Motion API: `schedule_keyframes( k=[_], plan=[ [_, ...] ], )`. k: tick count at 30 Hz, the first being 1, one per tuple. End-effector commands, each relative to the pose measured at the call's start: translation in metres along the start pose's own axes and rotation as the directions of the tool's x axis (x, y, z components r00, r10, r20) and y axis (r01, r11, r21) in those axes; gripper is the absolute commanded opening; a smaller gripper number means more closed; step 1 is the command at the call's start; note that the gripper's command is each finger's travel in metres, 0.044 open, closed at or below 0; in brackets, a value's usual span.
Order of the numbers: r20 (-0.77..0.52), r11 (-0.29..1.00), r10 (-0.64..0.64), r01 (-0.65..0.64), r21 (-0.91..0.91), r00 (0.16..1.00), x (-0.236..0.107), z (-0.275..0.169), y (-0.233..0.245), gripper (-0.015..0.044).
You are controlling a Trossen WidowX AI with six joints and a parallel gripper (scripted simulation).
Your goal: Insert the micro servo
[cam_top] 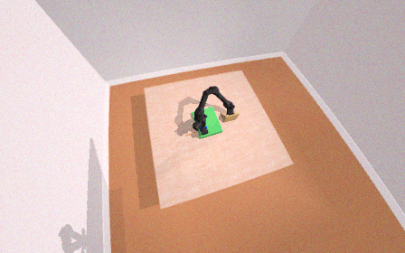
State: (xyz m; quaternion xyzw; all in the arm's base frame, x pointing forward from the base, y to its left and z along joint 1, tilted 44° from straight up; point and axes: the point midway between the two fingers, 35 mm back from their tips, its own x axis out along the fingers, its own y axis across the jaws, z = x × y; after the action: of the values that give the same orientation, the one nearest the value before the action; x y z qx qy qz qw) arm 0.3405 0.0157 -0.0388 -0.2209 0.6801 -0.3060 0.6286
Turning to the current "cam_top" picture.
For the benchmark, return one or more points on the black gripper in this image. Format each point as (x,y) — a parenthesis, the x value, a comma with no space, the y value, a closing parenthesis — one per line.
(203,129)

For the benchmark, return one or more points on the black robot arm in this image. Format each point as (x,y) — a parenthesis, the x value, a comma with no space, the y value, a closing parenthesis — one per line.
(199,112)

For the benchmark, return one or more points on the green flat deck plate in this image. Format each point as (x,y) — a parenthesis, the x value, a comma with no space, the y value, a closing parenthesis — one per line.
(212,123)

